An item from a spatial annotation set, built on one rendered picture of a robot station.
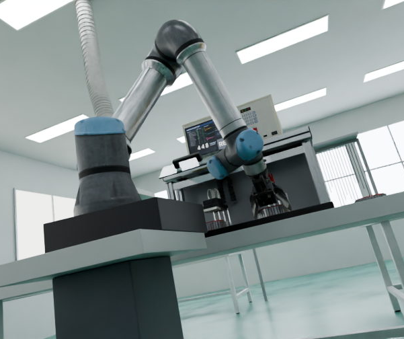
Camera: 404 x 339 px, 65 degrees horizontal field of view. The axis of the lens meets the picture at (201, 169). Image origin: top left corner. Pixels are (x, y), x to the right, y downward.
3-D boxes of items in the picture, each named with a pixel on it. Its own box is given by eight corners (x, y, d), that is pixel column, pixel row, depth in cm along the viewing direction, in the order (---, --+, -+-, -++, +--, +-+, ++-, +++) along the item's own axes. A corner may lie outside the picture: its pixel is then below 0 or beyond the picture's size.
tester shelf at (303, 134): (312, 136, 128) (308, 126, 130) (163, 181, 148) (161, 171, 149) (314, 160, 169) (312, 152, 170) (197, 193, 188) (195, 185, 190)
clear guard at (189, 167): (218, 161, 113) (215, 144, 115) (158, 179, 120) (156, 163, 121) (240, 177, 143) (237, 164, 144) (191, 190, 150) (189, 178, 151)
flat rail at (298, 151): (308, 151, 127) (306, 144, 128) (170, 191, 145) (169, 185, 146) (308, 151, 128) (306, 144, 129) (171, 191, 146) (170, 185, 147)
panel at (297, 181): (331, 212, 134) (310, 146, 142) (189, 245, 153) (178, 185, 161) (331, 212, 135) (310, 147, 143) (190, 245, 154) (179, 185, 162)
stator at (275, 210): (287, 212, 111) (284, 202, 112) (256, 220, 114) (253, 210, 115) (290, 214, 121) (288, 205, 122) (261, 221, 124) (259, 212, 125)
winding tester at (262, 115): (283, 136, 135) (270, 93, 141) (189, 165, 148) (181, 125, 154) (291, 157, 171) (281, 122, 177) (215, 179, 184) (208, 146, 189)
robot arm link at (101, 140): (76, 167, 67) (70, 108, 70) (78, 182, 79) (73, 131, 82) (134, 163, 71) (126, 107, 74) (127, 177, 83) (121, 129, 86)
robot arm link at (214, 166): (214, 153, 92) (240, 134, 97) (201, 164, 102) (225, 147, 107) (230, 175, 92) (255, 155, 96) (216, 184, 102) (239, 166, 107)
